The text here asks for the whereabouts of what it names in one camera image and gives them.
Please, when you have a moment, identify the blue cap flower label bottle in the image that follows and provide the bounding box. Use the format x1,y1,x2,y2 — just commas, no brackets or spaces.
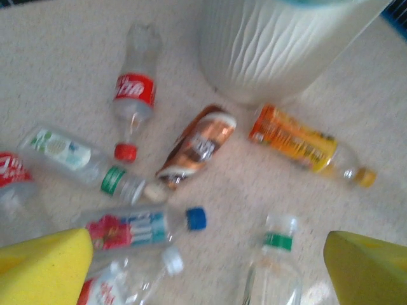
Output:
76,206,208,254

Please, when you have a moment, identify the white ribbed plastic bin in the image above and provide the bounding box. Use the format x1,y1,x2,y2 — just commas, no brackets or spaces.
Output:
198,0,395,107

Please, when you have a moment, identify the red white label clear bottle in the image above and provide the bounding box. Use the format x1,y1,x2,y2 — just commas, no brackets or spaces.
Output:
76,246,185,305

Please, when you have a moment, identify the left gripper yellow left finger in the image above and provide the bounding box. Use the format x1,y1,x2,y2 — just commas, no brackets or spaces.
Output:
0,227,95,305

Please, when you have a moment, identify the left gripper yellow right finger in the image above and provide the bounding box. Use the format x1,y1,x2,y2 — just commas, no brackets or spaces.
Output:
323,230,407,305

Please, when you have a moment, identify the brown label bottle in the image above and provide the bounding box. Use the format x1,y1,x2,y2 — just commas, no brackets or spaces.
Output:
144,104,238,203

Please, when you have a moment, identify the orange label bottle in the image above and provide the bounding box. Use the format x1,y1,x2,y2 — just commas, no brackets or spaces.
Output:
247,104,378,188

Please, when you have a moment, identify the red label cola bottle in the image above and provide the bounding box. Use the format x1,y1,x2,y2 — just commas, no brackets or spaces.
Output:
0,151,41,229
111,22,163,163

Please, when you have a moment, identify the clear bottle green neck band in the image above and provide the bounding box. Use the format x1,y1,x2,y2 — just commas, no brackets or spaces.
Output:
16,125,147,204
243,214,305,305

